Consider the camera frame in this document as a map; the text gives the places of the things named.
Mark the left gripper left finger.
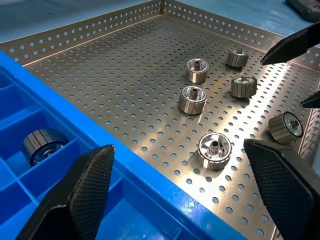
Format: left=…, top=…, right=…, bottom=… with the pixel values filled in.
left=15, top=144, right=116, bottom=240

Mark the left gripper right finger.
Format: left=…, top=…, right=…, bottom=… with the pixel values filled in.
left=243, top=138, right=320, bottom=240

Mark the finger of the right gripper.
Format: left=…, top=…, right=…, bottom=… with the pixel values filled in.
left=259, top=21, right=320, bottom=67
left=299, top=89, right=320, bottom=109

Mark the blue compartment tray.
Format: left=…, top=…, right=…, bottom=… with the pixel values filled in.
left=0, top=49, right=247, bottom=240

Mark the perforated stainless steel tray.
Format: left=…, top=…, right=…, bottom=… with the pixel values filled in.
left=0, top=0, right=320, bottom=240

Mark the metal ring on perforated tray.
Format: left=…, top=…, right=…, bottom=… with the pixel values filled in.
left=268, top=111, right=304, bottom=145

